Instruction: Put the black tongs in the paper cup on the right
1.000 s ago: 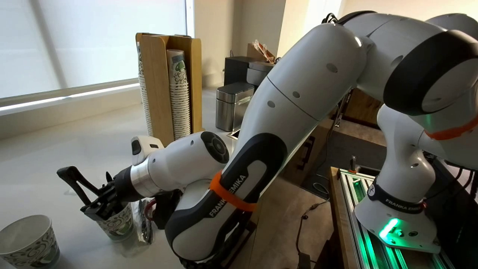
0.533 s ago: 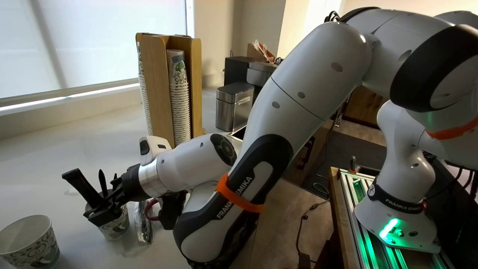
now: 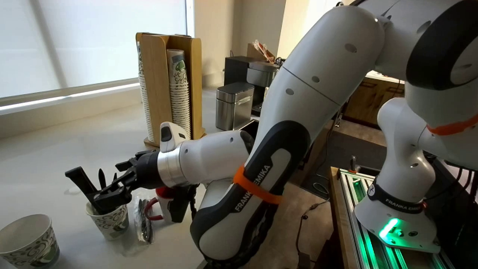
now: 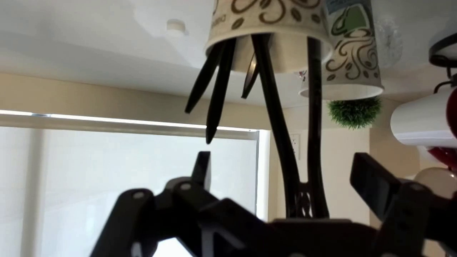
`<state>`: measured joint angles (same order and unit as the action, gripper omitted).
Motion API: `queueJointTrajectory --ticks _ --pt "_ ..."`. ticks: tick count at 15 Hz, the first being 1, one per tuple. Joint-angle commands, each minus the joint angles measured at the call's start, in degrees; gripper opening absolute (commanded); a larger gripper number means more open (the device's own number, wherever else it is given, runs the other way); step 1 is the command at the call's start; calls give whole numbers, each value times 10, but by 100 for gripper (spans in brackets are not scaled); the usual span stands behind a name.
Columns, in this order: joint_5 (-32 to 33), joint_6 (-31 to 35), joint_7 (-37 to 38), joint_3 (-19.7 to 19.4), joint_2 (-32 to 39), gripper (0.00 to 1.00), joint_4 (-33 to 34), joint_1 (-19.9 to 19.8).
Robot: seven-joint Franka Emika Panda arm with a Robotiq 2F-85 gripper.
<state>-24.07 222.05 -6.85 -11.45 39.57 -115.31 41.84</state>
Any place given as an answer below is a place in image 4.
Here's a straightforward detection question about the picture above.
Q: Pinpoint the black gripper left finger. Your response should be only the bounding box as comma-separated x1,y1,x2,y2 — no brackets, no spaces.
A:
87,150,213,257

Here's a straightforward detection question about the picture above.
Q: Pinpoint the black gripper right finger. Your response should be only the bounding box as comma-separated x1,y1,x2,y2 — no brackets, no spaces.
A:
348,152,457,257

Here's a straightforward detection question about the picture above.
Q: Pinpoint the paper cup green swirl print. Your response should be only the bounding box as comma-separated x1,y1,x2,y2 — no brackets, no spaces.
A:
298,0,386,102

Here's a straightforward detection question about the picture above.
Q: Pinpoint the paper cup brown swirl print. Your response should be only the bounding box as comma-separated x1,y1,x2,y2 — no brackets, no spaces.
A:
204,0,334,76

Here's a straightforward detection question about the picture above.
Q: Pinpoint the white window roller blind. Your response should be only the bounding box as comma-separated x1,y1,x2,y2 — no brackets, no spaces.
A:
0,125,263,257

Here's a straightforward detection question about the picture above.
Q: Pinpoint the white mug red inside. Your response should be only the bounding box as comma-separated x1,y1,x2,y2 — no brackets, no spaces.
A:
390,86,457,169

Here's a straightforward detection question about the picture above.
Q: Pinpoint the small green plant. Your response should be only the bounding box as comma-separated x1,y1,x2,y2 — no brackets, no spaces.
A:
327,96,383,132

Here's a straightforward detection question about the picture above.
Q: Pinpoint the black plastic utensil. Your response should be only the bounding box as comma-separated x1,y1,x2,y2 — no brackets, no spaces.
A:
204,38,238,146
184,42,226,116
240,52,261,100

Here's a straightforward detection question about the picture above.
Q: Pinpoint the small white round lid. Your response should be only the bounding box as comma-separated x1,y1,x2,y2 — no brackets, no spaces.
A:
166,19,188,38

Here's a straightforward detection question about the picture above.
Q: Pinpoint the black wire snack rack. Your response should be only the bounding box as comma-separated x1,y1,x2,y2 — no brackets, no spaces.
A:
427,30,457,95

